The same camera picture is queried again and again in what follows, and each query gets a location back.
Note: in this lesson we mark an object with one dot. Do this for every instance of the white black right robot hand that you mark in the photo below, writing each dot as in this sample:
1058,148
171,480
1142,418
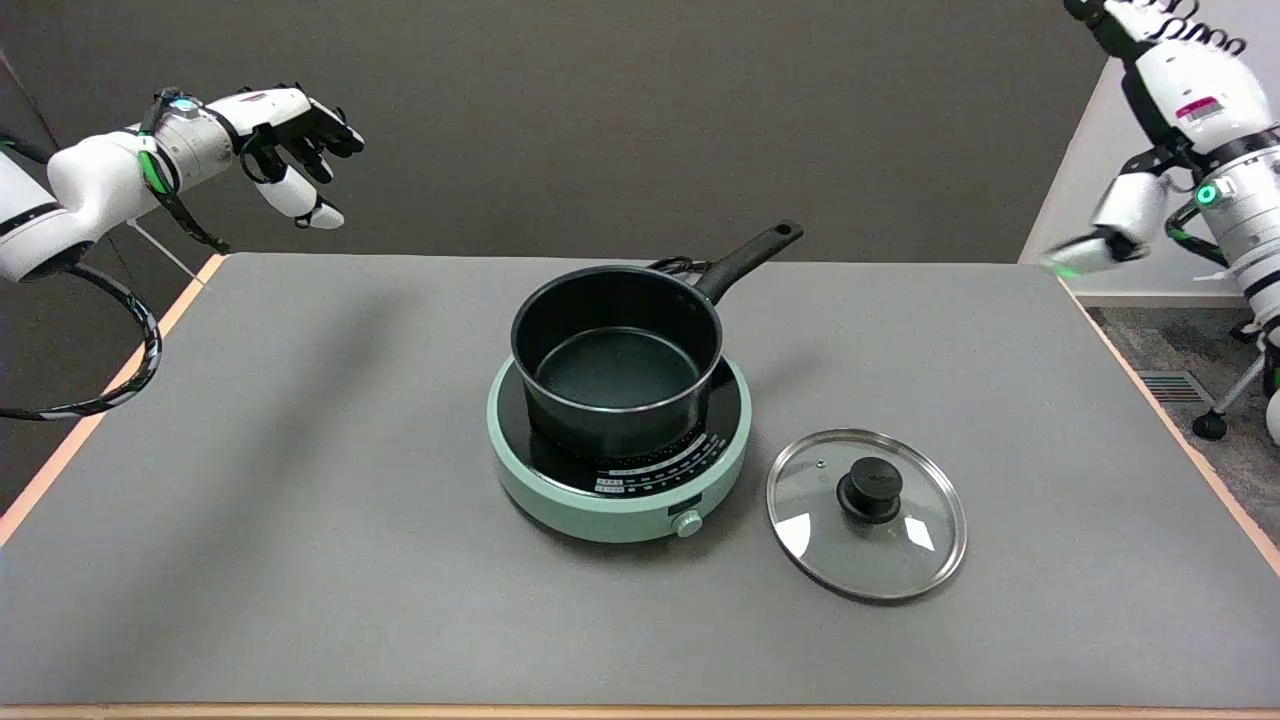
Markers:
1200,90

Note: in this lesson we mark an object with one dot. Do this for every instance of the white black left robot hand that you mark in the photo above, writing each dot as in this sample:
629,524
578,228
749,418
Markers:
290,110

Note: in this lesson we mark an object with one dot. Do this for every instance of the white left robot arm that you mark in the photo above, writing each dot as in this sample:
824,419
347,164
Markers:
90,185

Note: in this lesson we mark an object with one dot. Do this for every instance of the floor vent grille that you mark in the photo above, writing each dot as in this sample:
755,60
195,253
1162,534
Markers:
1175,387

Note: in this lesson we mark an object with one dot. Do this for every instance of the wheeled stand leg with caster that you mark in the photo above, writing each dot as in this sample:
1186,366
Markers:
1212,424

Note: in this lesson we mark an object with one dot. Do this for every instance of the mint green induction cooker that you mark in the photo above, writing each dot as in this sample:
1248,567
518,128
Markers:
620,510

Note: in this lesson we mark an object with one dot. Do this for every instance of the glass lid with black knob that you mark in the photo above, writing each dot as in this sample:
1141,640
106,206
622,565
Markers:
880,540

